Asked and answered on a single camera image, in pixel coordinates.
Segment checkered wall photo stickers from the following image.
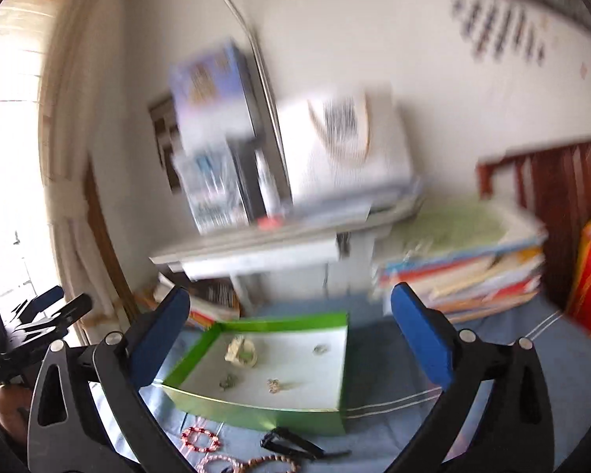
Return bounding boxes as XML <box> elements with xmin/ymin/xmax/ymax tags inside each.
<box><xmin>450</xmin><ymin>0</ymin><xmax>547</xmax><ymax>66</ymax></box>

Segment blue model kit box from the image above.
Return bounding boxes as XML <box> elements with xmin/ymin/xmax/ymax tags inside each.
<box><xmin>169</xmin><ymin>42</ymin><xmax>260</xmax><ymax>155</ymax></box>

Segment white paper bag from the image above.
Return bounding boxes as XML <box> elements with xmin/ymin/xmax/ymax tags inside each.
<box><xmin>276</xmin><ymin>86</ymin><xmax>415</xmax><ymax>208</ymax></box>

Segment small white desk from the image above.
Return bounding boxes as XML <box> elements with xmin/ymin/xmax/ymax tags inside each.
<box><xmin>149</xmin><ymin>197</ymin><xmax>422</xmax><ymax>316</ymax></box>

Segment cream wrist watch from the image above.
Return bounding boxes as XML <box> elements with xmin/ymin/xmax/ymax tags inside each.
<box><xmin>225</xmin><ymin>336</ymin><xmax>258</xmax><ymax>366</ymax></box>

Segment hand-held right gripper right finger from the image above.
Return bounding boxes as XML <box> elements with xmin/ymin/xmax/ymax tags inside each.
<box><xmin>389</xmin><ymin>282</ymin><xmax>556</xmax><ymax>473</ymax></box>

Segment brown bead bracelet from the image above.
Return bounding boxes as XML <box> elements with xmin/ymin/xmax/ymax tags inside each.
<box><xmin>241</xmin><ymin>455</ymin><xmax>301</xmax><ymax>473</ymax></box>

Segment pink bead bracelet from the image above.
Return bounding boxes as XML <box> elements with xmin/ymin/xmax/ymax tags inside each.
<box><xmin>199</xmin><ymin>453</ymin><xmax>247</xmax><ymax>473</ymax></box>

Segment tall stack of books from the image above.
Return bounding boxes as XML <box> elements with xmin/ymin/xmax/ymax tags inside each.
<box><xmin>372</xmin><ymin>199</ymin><xmax>548</xmax><ymax>324</ymax></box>

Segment blue striped bed sheet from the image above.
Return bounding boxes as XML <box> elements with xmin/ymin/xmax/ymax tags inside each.
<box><xmin>89</xmin><ymin>296</ymin><xmax>591</xmax><ymax>473</ymax></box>

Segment metal pole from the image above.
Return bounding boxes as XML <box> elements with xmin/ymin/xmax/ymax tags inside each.
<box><xmin>192</xmin><ymin>0</ymin><xmax>294</xmax><ymax>206</ymax></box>

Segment green cardboard box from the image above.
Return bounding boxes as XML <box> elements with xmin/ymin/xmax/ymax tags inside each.
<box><xmin>160</xmin><ymin>311</ymin><xmax>350</xmax><ymax>437</ymax></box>

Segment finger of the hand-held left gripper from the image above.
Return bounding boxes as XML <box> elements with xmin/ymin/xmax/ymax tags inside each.
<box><xmin>12</xmin><ymin>285</ymin><xmax>66</xmax><ymax>326</ymax></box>
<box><xmin>9</xmin><ymin>294</ymin><xmax>94</xmax><ymax>352</ymax></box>

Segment leaning pile of books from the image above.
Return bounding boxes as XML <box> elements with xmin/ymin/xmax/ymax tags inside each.
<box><xmin>135</xmin><ymin>273</ymin><xmax>242</xmax><ymax>331</ymax></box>

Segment person's left hand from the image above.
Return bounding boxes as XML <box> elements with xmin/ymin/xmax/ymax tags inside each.
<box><xmin>0</xmin><ymin>384</ymin><xmax>33</xmax><ymax>450</ymax></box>

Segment black wrist band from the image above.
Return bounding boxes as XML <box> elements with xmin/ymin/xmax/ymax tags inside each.
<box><xmin>260</xmin><ymin>428</ymin><xmax>351</xmax><ymax>460</ymax></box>

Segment frosted window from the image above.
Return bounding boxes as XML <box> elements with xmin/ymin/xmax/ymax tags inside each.
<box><xmin>0</xmin><ymin>0</ymin><xmax>65</xmax><ymax>356</ymax></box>

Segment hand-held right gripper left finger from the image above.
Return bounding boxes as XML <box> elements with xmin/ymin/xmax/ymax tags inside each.
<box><xmin>27</xmin><ymin>285</ymin><xmax>193</xmax><ymax>473</ymax></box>

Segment beige curtain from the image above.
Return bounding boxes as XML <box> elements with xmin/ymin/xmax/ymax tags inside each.
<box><xmin>38</xmin><ymin>0</ymin><xmax>145</xmax><ymax>346</ymax></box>

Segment dark red bead bracelet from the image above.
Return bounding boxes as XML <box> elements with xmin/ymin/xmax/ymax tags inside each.
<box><xmin>180</xmin><ymin>428</ymin><xmax>222</xmax><ymax>454</ymax></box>

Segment white spray bottle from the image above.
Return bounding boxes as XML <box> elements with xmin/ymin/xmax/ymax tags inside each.
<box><xmin>256</xmin><ymin>150</ymin><xmax>282</xmax><ymax>214</ymax></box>

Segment dark wall frame stickers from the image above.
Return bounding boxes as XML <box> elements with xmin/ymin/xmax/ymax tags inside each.
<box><xmin>148</xmin><ymin>91</ymin><xmax>186</xmax><ymax>194</ymax></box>

